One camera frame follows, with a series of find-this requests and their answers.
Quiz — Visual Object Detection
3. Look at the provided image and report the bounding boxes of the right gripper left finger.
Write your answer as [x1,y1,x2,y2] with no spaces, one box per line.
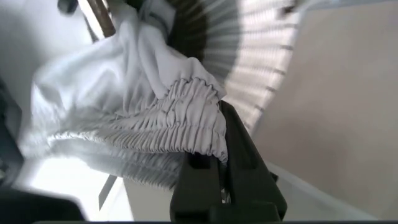
[169,151,224,221]

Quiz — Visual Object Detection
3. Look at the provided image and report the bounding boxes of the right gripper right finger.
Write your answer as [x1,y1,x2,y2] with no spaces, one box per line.
[219,100,288,220]

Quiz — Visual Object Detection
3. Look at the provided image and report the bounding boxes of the pale grey shorts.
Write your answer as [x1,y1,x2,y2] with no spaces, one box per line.
[17,2,229,190]

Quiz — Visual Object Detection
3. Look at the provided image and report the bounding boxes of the white laundry basket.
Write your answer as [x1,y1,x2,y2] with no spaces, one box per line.
[83,0,301,134]

